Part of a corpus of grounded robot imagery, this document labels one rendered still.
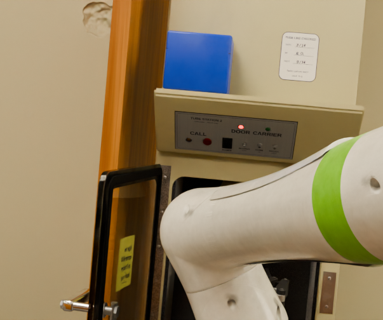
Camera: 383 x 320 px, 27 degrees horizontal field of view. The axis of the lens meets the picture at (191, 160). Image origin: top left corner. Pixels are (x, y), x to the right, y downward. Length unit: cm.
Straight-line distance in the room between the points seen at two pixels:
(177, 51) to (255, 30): 17
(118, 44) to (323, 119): 34
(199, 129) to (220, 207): 41
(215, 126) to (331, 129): 18
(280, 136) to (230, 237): 44
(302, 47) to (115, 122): 33
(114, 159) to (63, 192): 57
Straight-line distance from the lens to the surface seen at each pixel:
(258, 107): 122
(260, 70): 133
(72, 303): 111
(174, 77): 123
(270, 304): 97
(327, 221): 68
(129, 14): 127
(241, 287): 95
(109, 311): 109
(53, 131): 182
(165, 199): 134
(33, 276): 186
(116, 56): 126
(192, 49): 123
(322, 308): 137
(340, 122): 124
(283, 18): 134
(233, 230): 84
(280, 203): 75
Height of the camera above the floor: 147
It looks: 3 degrees down
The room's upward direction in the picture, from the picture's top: 5 degrees clockwise
